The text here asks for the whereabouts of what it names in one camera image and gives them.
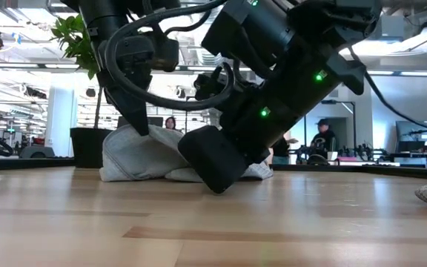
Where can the person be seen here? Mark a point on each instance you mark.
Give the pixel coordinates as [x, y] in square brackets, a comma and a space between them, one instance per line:
[324, 135]
[170, 123]
[280, 150]

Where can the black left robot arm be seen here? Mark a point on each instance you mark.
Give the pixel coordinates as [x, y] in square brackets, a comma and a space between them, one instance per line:
[98, 18]

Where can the black plant pot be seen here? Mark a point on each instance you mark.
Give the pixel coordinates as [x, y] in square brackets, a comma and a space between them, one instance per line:
[87, 148]

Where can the black aluminium table frame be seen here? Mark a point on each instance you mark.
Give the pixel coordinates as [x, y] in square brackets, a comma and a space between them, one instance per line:
[32, 163]

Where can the black background gantry frame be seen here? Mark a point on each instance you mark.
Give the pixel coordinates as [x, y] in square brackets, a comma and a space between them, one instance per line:
[353, 122]

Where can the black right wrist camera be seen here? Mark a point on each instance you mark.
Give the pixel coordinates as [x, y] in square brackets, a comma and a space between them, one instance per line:
[213, 85]

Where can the dark background computer screen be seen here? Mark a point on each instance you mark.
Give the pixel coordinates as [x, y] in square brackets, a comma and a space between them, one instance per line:
[413, 135]

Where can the green leafy plant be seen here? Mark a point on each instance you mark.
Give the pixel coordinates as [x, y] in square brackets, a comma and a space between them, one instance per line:
[74, 41]

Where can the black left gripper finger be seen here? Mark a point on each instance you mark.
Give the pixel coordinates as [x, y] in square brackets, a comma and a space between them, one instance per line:
[137, 120]

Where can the grey waffle towel with label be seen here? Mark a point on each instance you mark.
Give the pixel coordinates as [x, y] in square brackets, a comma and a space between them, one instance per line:
[135, 155]

